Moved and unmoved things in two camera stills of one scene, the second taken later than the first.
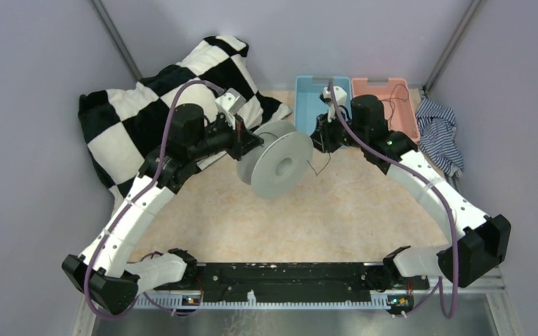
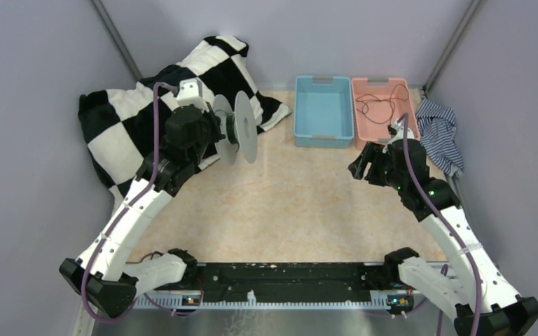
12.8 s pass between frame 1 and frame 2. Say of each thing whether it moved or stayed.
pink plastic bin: stayed
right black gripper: moved
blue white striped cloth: stayed
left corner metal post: stayed
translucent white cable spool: moved
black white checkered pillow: stayed
